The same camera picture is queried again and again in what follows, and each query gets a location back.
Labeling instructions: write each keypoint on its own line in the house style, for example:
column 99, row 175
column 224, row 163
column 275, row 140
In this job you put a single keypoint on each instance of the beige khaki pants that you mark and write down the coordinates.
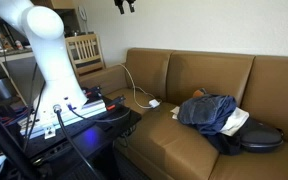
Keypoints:
column 237, row 121

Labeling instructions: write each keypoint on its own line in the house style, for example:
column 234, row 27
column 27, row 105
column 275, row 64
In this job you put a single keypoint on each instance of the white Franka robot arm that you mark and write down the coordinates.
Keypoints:
column 47, row 50

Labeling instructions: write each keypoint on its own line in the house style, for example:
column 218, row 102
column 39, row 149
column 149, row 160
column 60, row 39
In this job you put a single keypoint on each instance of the blue denim jeans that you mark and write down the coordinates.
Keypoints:
column 204, row 111

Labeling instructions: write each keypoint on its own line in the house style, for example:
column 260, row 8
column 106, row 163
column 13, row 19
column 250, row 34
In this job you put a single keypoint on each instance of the black tripod pole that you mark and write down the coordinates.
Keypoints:
column 4, row 143

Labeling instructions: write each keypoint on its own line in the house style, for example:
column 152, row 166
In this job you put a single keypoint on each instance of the brown leather sofa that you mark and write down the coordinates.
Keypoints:
column 170, row 143

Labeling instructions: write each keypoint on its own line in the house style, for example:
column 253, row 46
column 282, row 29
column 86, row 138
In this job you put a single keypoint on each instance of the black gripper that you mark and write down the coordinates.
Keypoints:
column 124, row 1

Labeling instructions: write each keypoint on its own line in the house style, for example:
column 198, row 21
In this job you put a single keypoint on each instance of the small red white bottle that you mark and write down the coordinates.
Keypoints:
column 18, row 45

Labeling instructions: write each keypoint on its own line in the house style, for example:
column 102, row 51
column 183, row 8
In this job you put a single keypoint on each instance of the wooden slat-back chair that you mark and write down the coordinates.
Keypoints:
column 84, row 50

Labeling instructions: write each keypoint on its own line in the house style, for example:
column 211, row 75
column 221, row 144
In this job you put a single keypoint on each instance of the kitchen counter top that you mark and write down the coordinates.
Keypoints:
column 12, row 53

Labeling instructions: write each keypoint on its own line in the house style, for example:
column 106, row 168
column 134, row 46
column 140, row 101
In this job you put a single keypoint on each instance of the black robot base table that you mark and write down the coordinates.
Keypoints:
column 94, row 136

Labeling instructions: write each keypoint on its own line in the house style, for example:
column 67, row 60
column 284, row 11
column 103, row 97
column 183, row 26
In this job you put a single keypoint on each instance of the white power adapter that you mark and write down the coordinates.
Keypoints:
column 154, row 103

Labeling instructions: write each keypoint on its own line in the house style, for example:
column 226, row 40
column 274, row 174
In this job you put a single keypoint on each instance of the black oval hard case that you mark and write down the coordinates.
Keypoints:
column 260, row 136

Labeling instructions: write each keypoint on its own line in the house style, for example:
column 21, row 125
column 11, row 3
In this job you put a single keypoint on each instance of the dark navy garment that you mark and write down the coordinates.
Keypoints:
column 222, row 143

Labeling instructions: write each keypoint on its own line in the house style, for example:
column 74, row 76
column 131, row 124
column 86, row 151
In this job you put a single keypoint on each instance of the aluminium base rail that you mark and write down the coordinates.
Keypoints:
column 90, row 109

